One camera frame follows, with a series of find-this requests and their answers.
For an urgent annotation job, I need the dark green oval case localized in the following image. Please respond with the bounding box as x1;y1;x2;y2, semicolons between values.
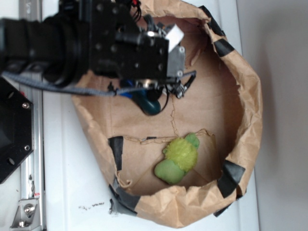
132;90;161;116

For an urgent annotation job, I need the grey braided cable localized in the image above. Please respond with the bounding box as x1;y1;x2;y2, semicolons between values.
0;71;145;98

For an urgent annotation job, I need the green plush toy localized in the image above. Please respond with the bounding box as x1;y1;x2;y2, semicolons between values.
154;133;200;185

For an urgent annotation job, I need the black octagonal mount plate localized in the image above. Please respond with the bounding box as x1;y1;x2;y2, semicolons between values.
0;77;33;184

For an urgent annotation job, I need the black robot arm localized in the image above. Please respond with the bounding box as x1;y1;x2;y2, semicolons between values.
0;0;185;87

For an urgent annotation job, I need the aluminium frame rail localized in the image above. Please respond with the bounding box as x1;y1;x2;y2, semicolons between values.
9;0;47;231

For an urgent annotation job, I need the metal corner bracket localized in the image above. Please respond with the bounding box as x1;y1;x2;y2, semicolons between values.
10;199;41;231

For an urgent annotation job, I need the brown paper bag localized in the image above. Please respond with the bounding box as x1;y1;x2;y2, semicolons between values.
72;0;262;228

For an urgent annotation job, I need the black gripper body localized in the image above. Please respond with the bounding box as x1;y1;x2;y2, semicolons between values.
81;0;186;85

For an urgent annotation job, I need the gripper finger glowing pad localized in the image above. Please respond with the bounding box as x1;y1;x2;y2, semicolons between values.
166;24;184;53

